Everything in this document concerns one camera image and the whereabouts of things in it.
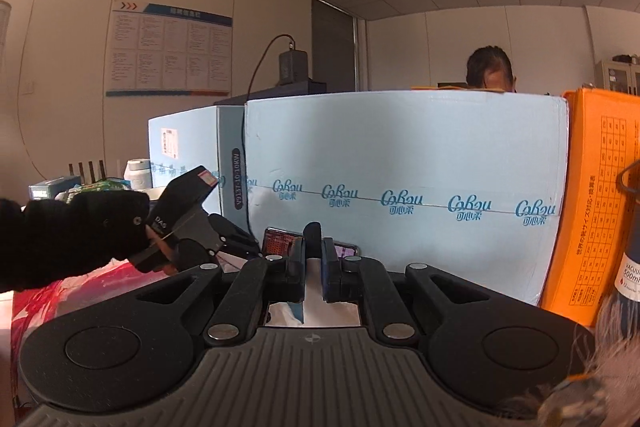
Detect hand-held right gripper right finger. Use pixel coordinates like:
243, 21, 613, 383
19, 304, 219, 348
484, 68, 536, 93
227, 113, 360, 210
322, 237, 502, 350

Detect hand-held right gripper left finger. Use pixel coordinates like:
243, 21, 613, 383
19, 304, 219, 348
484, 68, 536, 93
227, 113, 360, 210
134, 237, 307, 349

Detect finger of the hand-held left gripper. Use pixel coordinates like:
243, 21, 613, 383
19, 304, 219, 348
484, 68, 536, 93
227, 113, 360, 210
206, 213, 262, 259
174, 238, 222, 276

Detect person's left hand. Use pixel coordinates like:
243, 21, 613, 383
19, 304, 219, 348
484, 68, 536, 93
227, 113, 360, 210
65, 189, 179, 275

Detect white plastic jar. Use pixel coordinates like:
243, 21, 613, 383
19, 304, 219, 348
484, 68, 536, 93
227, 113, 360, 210
124, 158, 152, 191

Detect green snack packet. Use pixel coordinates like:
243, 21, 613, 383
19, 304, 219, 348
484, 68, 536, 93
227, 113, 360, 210
65, 177, 133, 198

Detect router antennas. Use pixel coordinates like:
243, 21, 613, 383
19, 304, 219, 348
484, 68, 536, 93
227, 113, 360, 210
67, 159, 108, 185

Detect small grey device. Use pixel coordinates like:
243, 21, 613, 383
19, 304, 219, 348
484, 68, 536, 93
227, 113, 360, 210
28, 175, 82, 201

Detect large light blue box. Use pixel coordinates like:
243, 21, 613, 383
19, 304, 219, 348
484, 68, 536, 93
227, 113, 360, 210
244, 89, 571, 308

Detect black flat device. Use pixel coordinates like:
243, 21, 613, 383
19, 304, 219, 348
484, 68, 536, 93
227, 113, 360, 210
214, 78, 328, 106

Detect black power adapter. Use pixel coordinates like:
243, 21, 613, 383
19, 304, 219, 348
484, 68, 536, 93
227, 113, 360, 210
278, 49, 309, 85

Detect dark door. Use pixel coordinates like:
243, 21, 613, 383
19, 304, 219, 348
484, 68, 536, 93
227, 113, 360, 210
311, 0, 358, 95

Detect person's head behind boxes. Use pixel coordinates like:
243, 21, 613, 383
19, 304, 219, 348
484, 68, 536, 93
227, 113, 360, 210
466, 46, 517, 94

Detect orange printed box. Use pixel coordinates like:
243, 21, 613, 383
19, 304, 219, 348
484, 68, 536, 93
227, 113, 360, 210
540, 87, 640, 329

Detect dark blue vacuum bottle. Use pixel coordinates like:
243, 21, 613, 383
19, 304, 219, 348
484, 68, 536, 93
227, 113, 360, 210
615, 159, 640, 308

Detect grey metal cabinet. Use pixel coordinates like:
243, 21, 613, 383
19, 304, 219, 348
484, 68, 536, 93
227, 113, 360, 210
595, 54, 640, 98

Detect black cable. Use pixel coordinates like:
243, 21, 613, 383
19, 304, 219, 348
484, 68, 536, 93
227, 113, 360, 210
242, 34, 296, 233

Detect wall poster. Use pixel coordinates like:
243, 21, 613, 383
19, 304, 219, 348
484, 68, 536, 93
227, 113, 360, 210
105, 0, 234, 98

